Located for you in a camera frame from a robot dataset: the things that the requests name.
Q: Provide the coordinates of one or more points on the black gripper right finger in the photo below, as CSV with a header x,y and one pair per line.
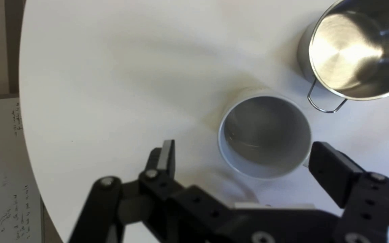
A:
x,y
334,170

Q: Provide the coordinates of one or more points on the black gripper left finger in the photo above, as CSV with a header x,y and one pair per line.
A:
x,y
163,157

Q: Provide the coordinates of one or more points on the tall steel pot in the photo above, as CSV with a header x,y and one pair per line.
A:
x,y
344,49

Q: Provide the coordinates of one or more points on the whiteboard leaning on wall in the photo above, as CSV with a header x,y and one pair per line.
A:
x,y
0,180

